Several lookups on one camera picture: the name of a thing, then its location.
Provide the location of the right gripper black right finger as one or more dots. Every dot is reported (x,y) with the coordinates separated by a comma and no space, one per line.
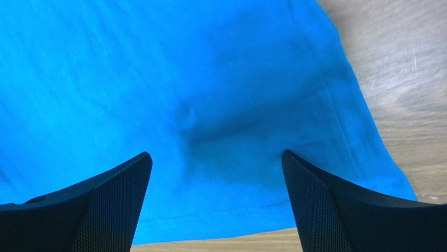
(333,214)

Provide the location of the blue t shirt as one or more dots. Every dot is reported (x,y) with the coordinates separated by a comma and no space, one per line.
(214,91)

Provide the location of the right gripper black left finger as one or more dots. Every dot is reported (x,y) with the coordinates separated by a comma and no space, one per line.
(97,214)

